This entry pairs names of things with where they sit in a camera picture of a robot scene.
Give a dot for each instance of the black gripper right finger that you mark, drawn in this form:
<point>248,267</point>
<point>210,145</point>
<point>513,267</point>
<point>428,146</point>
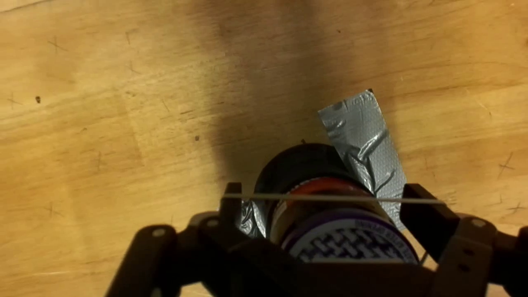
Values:
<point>467,250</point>

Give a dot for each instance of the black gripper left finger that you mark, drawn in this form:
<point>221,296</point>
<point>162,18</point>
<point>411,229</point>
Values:
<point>149,255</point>

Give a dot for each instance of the thin pale rubber band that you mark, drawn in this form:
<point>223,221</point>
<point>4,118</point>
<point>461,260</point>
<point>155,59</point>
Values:
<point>330,199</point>

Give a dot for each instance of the black and red cup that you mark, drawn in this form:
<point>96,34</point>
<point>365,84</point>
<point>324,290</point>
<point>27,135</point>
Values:
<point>307,171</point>

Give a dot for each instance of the black roll with grey tape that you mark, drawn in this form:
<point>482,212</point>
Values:
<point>363,133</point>

